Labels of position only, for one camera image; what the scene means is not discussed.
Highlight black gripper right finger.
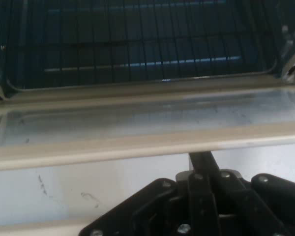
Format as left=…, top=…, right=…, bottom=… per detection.
left=199, top=151, right=295, bottom=236

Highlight metal wire oven rack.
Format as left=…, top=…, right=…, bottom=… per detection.
left=3, top=0, right=280, bottom=93

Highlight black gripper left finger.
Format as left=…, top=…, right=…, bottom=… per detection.
left=78, top=152, right=221, bottom=236

